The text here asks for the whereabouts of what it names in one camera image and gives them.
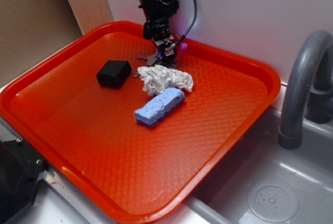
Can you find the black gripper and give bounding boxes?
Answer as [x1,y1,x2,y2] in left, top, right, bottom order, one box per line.
[138,0,179,68]

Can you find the silver keys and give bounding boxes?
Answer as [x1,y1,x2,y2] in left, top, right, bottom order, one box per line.
[132,54,180,78]

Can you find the crumpled white cloth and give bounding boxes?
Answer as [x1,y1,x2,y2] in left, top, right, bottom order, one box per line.
[137,65,194,96]

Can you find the blue sponge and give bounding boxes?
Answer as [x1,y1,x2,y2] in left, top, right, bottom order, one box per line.
[134,88,185,127]

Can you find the black rectangular block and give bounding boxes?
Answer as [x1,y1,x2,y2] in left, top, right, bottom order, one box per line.
[96,60,132,89]

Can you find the light wooden board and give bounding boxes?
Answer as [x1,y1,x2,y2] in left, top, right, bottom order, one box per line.
[68,0,113,34]

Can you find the orange plastic tray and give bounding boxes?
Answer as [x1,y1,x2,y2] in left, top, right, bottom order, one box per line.
[1,21,280,223]

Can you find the brown cardboard panel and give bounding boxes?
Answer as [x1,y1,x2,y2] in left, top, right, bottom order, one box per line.
[1,0,82,86]

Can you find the grey curved faucet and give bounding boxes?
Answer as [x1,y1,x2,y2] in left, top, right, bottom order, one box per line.
[278,30,332,150]

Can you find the grey plastic sink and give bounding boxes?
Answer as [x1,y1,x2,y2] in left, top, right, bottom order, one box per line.
[0,78,333,224]

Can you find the round sink drain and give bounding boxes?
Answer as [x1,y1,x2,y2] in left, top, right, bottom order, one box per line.
[247,180,299,223]

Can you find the black metal bracket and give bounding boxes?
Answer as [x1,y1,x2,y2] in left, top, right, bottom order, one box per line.
[1,140,45,223]

